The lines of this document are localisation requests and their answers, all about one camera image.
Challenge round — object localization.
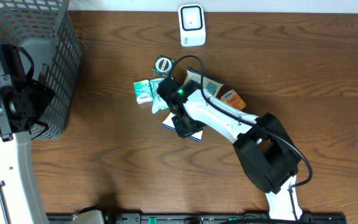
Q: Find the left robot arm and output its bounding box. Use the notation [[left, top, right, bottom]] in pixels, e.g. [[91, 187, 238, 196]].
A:
[[0, 44, 55, 223]]

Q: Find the dark grey mesh basket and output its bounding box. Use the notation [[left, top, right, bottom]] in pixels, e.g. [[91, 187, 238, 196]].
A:
[[0, 0, 82, 139]]

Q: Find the large white snack bag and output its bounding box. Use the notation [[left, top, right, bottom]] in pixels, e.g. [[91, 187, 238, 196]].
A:
[[162, 67, 225, 142]]

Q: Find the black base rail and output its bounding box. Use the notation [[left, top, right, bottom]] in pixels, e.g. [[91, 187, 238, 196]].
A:
[[106, 213, 347, 224]]

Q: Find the round tape packet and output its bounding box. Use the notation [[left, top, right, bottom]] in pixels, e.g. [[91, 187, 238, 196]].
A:
[[152, 55, 175, 77]]

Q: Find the teal Kleenex tissue pack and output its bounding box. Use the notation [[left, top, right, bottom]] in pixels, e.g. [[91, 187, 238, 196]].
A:
[[134, 80, 153, 105]]

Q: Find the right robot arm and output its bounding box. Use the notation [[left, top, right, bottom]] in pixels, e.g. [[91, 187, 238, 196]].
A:
[[157, 78, 303, 220]]

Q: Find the teal snack packet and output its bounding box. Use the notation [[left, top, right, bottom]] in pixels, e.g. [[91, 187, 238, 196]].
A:
[[149, 78, 168, 114]]

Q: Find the orange Kleenex tissue pack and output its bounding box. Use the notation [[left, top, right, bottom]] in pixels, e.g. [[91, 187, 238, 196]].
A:
[[220, 90, 246, 110]]

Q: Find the white barcode scanner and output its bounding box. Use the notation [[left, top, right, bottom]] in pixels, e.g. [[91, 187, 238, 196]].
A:
[[178, 4, 206, 47]]

